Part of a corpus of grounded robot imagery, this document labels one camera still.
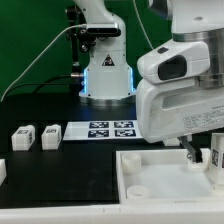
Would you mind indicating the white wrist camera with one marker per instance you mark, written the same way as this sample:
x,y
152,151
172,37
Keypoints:
x,y
174,61

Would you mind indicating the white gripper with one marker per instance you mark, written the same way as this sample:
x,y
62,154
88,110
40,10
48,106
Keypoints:
x,y
177,109

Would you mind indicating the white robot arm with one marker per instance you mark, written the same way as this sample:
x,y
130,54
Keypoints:
x,y
108,77

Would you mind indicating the white square tabletop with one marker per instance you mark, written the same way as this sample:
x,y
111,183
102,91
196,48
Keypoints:
x,y
163,176

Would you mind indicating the white front rail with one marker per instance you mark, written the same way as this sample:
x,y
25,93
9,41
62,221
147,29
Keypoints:
x,y
177,213

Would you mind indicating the white block left edge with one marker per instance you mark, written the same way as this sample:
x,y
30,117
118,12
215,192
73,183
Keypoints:
x,y
3,172

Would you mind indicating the white marker sheet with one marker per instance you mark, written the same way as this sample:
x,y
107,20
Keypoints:
x,y
102,130

